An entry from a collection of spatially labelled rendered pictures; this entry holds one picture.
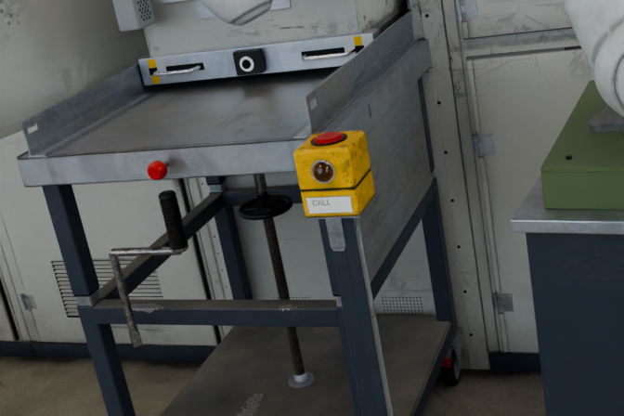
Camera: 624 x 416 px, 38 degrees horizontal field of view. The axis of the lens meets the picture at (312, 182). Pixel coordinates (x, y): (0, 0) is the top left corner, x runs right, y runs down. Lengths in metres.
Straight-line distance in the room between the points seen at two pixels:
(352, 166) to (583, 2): 0.35
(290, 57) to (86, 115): 0.43
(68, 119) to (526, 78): 0.96
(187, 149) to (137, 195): 0.93
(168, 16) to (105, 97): 0.23
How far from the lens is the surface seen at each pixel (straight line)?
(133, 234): 2.54
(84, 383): 2.74
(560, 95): 2.04
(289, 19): 1.89
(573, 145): 1.35
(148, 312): 1.78
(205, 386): 2.19
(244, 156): 1.52
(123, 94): 2.00
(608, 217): 1.26
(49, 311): 2.84
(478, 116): 2.08
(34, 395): 2.77
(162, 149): 1.58
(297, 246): 2.35
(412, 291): 2.31
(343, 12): 1.85
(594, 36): 1.13
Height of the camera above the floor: 1.24
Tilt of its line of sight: 18 degrees down
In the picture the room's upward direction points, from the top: 11 degrees counter-clockwise
